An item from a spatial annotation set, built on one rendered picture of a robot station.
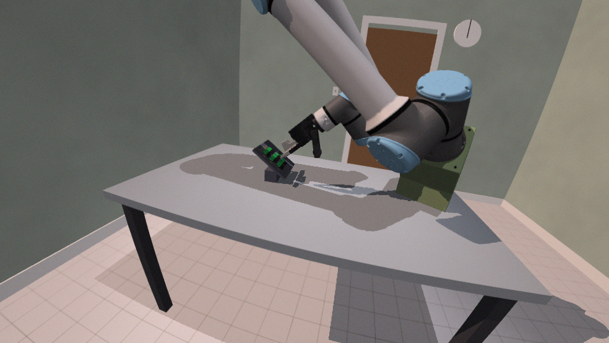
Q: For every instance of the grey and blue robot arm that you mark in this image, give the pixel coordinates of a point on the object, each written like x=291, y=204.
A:
x=399, y=132

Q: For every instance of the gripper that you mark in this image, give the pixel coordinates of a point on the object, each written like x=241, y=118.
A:
x=302, y=135

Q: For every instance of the dark grey switch panel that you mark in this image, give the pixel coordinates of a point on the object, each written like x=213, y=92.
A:
x=277, y=167

